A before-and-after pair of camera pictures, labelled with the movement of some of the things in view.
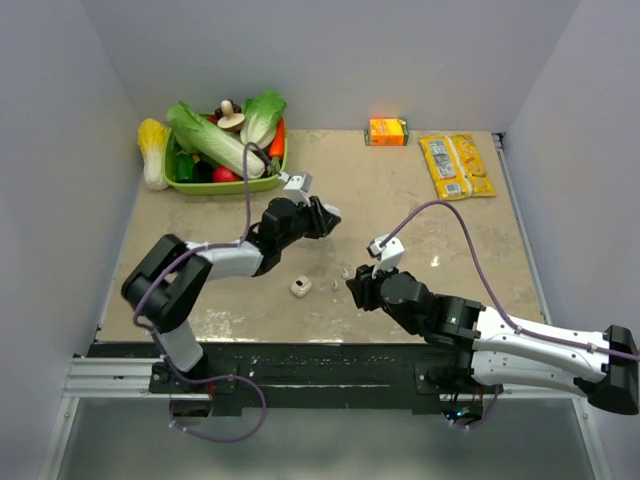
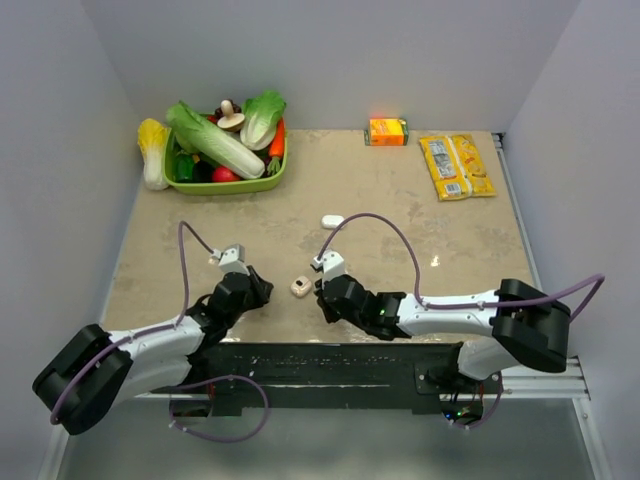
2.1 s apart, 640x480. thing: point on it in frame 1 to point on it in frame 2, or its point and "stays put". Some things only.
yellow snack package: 457,168 stays put
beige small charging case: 300,286 stays put
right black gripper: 362,286 to 328,314
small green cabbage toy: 261,117 stays put
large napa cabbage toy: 222,145 stays put
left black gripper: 322,221 to 261,288
